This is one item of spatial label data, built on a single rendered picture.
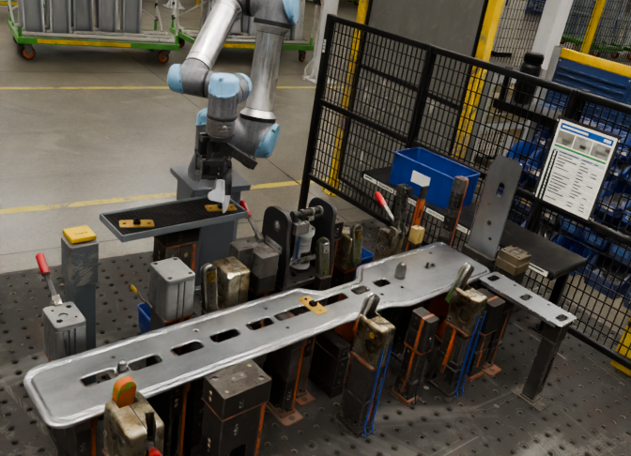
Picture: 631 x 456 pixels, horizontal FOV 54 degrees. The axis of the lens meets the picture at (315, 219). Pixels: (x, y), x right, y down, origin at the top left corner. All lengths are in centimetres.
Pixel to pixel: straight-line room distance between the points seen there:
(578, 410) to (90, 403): 143
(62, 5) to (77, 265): 688
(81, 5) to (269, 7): 674
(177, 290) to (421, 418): 79
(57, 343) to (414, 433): 96
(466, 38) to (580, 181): 181
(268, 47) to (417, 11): 234
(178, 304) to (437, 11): 293
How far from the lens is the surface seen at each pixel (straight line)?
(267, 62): 197
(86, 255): 159
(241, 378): 136
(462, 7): 393
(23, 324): 209
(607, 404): 222
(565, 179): 229
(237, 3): 196
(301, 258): 183
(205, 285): 158
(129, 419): 122
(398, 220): 199
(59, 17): 835
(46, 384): 140
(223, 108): 161
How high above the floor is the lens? 190
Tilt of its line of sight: 25 degrees down
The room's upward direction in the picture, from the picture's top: 9 degrees clockwise
